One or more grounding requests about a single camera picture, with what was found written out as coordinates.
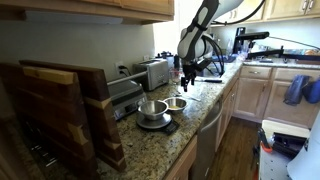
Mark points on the blue hanging towel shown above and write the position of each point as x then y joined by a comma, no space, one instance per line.
311,92

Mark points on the small steel bowl with food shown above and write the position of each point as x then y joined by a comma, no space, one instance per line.
176,104

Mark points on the stainless dishwasher with handle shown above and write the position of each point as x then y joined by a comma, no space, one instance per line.
206,143

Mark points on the dark wooden cutting board front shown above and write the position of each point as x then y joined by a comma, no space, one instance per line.
51,101

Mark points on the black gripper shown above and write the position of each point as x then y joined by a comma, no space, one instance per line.
190,69

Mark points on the dark wooden cutting board rear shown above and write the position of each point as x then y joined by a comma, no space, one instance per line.
99,110

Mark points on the large steel mixing bowl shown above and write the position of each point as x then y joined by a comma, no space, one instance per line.
153,110

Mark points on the blue oven mitt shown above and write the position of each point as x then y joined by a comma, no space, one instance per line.
293,94

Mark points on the lower wooden cabinets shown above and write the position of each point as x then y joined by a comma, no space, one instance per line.
257,93

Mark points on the stainless panini grill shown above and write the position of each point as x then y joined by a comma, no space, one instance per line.
126,95

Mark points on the stainless steel toaster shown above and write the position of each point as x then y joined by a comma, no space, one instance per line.
157,73

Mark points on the wall power outlet with plug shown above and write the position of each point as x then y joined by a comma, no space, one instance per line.
121,69

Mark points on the black handled kitchen knife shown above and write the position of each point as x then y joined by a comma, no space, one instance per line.
209,80

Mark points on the dark wooden cutting board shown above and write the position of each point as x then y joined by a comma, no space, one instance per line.
99,110
51,101

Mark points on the upper wooden cabinets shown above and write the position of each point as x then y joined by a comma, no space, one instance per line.
98,11

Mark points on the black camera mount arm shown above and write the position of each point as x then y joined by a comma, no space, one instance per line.
245,43

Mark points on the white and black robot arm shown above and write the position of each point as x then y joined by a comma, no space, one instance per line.
195,45

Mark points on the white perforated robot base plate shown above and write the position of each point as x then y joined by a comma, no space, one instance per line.
274,165

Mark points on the wooden cabinets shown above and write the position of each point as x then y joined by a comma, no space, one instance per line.
257,93
98,11

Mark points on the round digital kitchen scale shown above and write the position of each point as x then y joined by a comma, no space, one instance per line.
166,124

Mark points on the glass jar with grains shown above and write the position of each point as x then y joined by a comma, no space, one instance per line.
175,75

